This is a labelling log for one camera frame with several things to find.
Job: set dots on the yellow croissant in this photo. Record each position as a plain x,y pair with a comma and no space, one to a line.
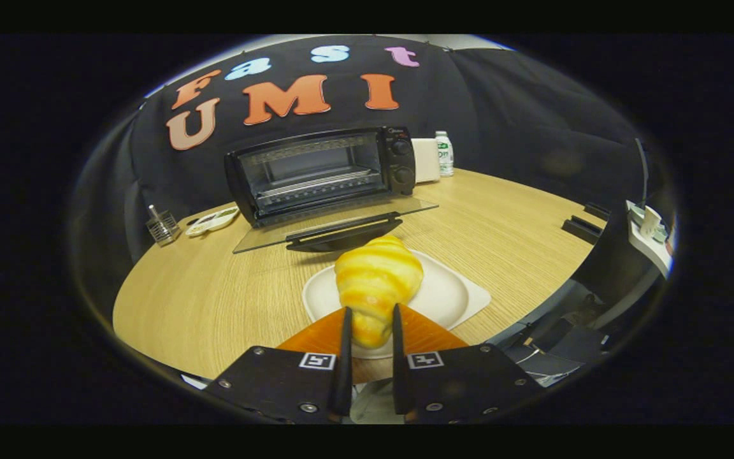
376,280

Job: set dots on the small white snack dish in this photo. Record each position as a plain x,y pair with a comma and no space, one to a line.
213,221

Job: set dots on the white side desk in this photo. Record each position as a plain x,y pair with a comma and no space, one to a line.
650,248

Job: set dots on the white plastic bottle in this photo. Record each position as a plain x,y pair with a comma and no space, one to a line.
445,156

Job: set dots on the white plate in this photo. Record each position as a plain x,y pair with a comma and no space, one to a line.
446,296

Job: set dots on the black toaster oven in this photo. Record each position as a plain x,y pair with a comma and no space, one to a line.
316,172

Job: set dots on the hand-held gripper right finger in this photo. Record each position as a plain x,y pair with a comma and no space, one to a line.
399,357

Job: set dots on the white toaster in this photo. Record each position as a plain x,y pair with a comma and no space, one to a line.
426,160

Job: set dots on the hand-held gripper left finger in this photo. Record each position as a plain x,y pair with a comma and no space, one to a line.
346,357

